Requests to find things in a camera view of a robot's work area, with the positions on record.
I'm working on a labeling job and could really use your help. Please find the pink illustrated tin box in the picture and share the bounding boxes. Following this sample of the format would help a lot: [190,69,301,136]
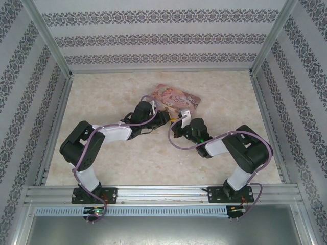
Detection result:
[150,83,202,114]

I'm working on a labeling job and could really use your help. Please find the grey metal sheet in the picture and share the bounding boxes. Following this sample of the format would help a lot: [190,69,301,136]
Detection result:
[15,204,314,245]

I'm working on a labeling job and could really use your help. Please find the small circuit board green light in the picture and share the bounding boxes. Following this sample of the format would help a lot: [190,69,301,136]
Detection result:
[83,207,106,215]

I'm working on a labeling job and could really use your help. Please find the aluminium front rail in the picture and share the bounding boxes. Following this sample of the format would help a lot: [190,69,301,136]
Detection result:
[24,184,300,206]

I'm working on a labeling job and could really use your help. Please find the aluminium side rail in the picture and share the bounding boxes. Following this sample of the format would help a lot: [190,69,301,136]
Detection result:
[249,72,291,184]
[35,73,75,187]

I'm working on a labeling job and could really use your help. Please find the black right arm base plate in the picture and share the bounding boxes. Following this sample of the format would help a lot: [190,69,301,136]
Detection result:
[207,185,254,204]

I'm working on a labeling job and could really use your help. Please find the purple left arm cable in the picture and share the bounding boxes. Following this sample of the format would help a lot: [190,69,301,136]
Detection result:
[71,95,160,224]

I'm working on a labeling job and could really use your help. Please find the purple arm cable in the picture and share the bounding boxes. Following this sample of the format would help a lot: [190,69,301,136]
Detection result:
[71,95,160,224]
[168,116,273,222]

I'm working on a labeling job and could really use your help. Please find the grey slotted cable duct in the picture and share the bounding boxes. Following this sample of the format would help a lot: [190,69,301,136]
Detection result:
[34,205,228,218]

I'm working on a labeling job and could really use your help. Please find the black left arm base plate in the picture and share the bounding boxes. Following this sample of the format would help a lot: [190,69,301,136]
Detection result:
[71,187,119,205]

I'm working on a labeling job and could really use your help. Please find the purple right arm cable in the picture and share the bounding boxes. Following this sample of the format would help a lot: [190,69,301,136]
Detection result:
[168,116,273,222]

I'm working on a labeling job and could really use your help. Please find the aluminium frame post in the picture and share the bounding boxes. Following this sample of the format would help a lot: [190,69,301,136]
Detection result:
[251,0,299,76]
[25,0,75,80]

